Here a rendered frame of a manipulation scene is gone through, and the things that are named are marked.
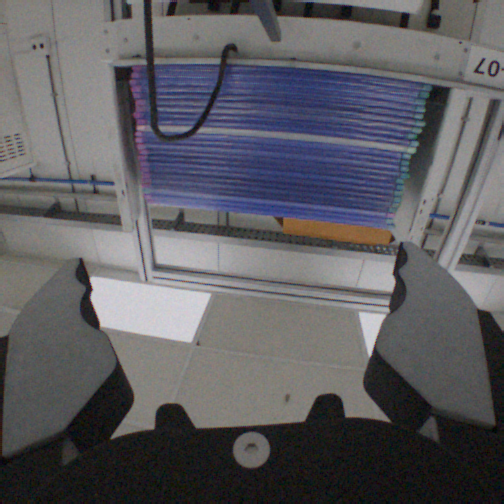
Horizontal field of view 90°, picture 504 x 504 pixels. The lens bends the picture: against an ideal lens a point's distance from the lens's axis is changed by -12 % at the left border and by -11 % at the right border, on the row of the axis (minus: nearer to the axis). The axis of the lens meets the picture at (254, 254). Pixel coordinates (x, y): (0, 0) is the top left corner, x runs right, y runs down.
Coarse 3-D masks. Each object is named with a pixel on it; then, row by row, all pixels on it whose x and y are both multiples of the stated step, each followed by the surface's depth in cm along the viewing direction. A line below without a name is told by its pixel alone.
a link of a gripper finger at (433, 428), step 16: (480, 320) 7; (496, 336) 6; (496, 352) 6; (496, 368) 6; (496, 384) 5; (496, 400) 5; (432, 416) 5; (496, 416) 5; (432, 432) 5; (448, 432) 5; (464, 432) 5; (480, 432) 4; (496, 432) 4; (448, 448) 4; (464, 448) 4; (480, 448) 4; (496, 448) 4; (480, 464) 4; (496, 464) 4; (496, 480) 4; (496, 496) 4
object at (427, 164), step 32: (128, 64) 44; (160, 64) 44; (256, 64) 42; (288, 64) 41; (320, 64) 41; (480, 64) 39; (448, 96) 41; (480, 96) 45; (448, 128) 42; (128, 160) 58; (416, 160) 56; (128, 192) 56; (416, 192) 55; (128, 224) 59; (416, 224) 51; (224, 288) 73; (256, 288) 72; (288, 288) 71; (320, 288) 71; (352, 288) 72
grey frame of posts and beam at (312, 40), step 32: (128, 32) 44; (160, 32) 43; (192, 32) 43; (224, 32) 43; (256, 32) 42; (288, 32) 41; (320, 32) 41; (352, 32) 40; (384, 32) 39; (416, 32) 39; (352, 64) 43; (384, 64) 42; (416, 64) 41; (448, 64) 40; (128, 96) 52; (128, 128) 56; (480, 160) 49; (448, 224) 60; (448, 256) 60
